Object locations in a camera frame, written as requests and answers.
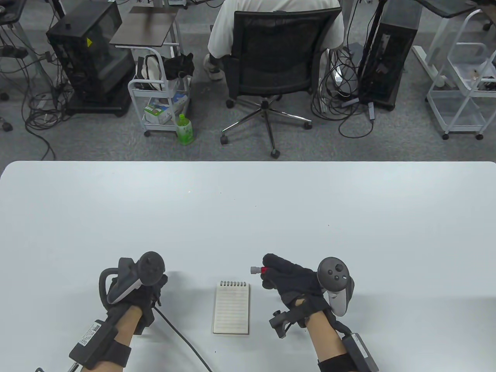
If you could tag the person's left hand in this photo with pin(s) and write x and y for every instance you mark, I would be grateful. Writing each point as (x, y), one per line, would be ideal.
(147, 298)

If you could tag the person's right hand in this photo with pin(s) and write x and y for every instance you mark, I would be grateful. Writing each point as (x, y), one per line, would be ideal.
(294, 283)

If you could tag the grey stamp cap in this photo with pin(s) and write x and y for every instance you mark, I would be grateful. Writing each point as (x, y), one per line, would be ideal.
(255, 269)

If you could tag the cream spiral notebook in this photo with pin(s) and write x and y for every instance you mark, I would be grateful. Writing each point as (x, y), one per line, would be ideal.
(231, 310)

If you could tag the person's right forearm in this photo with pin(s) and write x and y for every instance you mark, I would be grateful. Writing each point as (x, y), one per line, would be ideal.
(325, 337)

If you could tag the person's left forearm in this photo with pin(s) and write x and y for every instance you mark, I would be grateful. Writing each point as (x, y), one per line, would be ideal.
(126, 325)

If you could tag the grey hand controller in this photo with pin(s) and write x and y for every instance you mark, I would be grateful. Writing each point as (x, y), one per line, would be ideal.
(333, 273)
(151, 267)

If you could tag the black wrist sensor box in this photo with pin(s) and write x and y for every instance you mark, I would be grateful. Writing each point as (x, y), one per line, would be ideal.
(362, 354)
(91, 345)

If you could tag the small white rolling cart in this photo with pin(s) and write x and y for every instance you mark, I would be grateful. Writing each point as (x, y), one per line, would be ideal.
(159, 128)

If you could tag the green drink bottle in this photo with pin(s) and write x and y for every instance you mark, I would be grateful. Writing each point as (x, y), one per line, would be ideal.
(185, 131)

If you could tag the white green box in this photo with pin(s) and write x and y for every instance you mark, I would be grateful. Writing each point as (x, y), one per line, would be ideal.
(157, 112)

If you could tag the blue white packet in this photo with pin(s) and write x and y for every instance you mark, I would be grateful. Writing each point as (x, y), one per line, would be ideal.
(180, 100)

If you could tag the white power strip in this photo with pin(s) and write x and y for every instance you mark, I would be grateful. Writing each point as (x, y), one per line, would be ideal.
(338, 75)

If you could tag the white black tote bag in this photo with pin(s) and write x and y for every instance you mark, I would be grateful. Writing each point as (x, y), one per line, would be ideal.
(149, 73)

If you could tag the large white rolling cart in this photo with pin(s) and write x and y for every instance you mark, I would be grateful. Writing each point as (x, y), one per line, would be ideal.
(463, 128)

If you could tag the black mesh office chair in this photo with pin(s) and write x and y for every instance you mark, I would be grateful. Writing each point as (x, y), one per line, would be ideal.
(279, 50)

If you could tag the black computer tower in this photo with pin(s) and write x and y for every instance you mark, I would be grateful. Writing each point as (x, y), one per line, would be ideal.
(89, 58)
(387, 58)

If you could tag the white desk foot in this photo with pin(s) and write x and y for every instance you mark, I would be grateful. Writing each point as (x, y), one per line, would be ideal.
(426, 64)

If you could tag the brown side table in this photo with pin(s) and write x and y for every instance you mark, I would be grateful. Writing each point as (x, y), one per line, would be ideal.
(143, 27)

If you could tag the black power strip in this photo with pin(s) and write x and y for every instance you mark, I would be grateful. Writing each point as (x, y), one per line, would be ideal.
(13, 51)

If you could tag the black desk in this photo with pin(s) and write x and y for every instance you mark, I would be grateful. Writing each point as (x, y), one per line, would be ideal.
(11, 9)
(445, 7)

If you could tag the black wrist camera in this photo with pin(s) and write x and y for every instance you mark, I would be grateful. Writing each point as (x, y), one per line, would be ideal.
(279, 323)
(145, 323)

